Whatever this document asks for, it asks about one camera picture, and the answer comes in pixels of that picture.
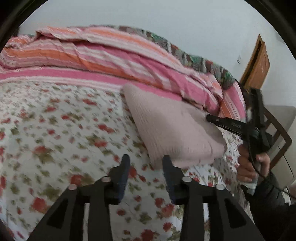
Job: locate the person's right hand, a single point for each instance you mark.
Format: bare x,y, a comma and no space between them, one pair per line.
245,171

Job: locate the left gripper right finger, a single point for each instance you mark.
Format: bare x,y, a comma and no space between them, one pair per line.
227,219

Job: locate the dark wooden footboard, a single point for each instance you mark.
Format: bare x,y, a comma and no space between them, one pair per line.
281,139

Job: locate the floral bed sheet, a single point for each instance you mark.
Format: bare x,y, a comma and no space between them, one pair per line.
54,135

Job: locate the brown wooden door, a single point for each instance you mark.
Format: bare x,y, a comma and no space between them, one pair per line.
257,68

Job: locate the pink striped quilt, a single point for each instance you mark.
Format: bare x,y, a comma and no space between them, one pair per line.
113,52

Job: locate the pink knit sweater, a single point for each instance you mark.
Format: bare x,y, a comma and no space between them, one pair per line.
174,128

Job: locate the dark jacket sleeve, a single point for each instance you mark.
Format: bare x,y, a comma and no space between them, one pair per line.
274,218

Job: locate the white wall switch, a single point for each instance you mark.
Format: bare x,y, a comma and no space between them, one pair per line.
239,59

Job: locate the dark floral blanket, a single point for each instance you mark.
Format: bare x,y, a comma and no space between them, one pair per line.
198,63

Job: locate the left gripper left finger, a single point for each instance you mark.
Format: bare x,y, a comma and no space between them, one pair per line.
64,219

